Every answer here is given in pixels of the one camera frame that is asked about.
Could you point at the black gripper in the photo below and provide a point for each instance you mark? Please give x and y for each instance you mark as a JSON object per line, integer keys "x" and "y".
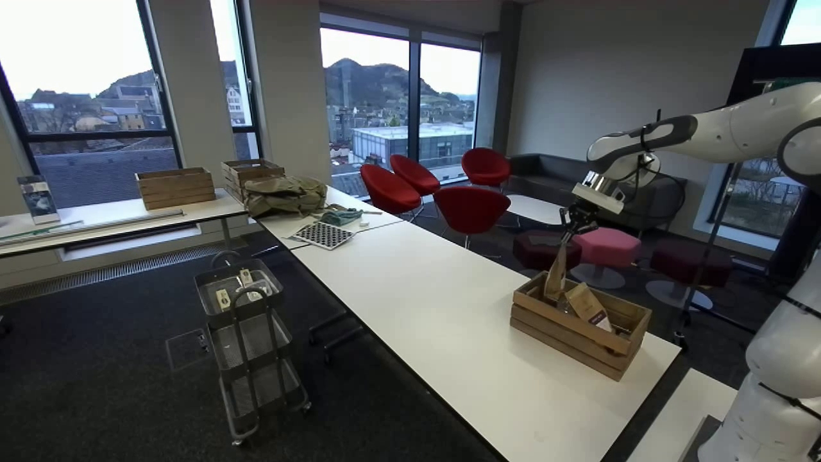
{"x": 582, "y": 216}

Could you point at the white robot base table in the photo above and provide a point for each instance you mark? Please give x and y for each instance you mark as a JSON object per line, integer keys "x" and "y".
{"x": 675, "y": 423}

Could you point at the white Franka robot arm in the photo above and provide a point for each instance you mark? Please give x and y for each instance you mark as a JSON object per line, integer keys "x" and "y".
{"x": 770, "y": 343}

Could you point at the light wooden box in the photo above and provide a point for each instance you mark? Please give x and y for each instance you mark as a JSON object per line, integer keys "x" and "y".
{"x": 176, "y": 189}

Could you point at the maroon stool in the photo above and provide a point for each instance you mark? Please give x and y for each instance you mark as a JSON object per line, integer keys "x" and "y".
{"x": 543, "y": 250}
{"x": 692, "y": 268}

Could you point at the white coffee table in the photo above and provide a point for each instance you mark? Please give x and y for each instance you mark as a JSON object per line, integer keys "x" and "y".
{"x": 536, "y": 208}

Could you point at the grey sofa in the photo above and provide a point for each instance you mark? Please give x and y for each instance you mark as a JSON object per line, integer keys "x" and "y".
{"x": 547, "y": 176}

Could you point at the wooden slatted crate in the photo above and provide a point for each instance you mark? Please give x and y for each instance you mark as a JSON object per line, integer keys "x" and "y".
{"x": 573, "y": 338}

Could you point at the red tub chair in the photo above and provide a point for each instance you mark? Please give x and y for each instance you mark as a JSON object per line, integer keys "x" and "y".
{"x": 388, "y": 191}
{"x": 472, "y": 208}
{"x": 486, "y": 166}
{"x": 418, "y": 173}

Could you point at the double corner window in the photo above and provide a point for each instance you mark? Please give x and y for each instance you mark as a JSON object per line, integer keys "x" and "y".
{"x": 398, "y": 104}

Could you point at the teal cloth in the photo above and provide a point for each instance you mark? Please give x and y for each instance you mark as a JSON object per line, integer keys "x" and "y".
{"x": 341, "y": 213}

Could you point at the checkered flat mat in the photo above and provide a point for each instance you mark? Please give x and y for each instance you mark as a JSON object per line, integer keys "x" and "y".
{"x": 325, "y": 234}

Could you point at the dark wooden crate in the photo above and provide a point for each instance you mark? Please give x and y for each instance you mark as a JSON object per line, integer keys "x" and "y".
{"x": 253, "y": 169}

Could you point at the narrow window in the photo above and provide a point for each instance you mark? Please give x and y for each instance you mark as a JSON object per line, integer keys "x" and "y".
{"x": 237, "y": 86}

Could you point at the white side table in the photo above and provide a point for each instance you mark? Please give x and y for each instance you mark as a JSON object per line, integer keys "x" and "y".
{"x": 112, "y": 222}

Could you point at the large window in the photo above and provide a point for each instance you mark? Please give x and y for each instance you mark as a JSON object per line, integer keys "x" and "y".
{"x": 87, "y": 94}

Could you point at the standing brochure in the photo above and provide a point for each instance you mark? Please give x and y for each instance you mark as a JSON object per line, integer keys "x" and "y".
{"x": 37, "y": 199}

